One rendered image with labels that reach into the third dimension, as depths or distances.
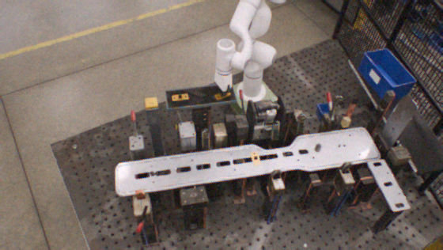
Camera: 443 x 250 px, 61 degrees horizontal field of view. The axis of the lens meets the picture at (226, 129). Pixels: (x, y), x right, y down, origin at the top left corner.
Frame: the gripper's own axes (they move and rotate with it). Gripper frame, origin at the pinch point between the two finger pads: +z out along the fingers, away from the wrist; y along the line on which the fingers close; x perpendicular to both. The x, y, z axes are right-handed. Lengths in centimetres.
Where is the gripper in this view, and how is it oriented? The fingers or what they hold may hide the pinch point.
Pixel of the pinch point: (222, 91)
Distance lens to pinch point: 199.6
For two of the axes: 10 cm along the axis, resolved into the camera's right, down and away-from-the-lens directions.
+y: 5.0, 6.9, -5.2
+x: 8.6, -3.7, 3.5
